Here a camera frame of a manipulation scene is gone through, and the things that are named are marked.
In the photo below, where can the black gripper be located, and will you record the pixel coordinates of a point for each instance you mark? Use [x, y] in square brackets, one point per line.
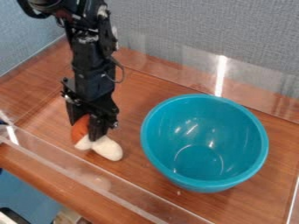
[87, 93]

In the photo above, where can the clear acrylic front barrier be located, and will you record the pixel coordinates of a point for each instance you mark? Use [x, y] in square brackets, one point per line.
[88, 187]

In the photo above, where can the blue plastic bowl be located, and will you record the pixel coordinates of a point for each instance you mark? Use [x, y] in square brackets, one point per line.
[204, 142]

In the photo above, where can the clear acrylic back barrier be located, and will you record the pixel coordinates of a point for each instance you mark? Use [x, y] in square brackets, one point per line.
[256, 87]

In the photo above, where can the plush mushroom toy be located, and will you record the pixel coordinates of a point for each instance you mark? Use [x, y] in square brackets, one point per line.
[105, 147]

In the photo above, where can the clear acrylic barrier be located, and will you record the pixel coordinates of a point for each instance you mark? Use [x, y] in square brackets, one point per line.
[88, 187]
[256, 87]

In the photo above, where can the black blue robot arm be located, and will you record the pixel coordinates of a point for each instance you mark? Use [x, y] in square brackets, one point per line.
[84, 19]

